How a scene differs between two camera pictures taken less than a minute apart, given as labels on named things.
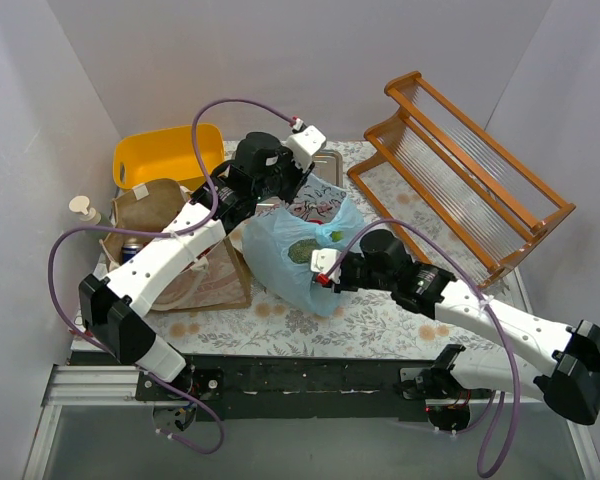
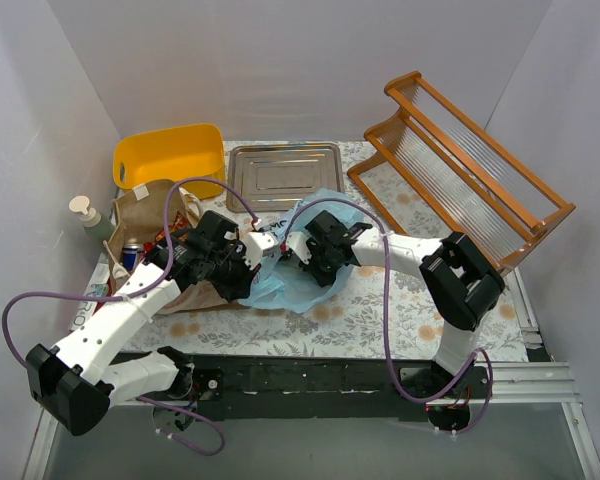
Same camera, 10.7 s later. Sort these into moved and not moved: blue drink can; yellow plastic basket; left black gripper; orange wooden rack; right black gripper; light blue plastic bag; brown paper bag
Moved: right black gripper; light blue plastic bag; left black gripper
Not moved: yellow plastic basket; orange wooden rack; brown paper bag; blue drink can
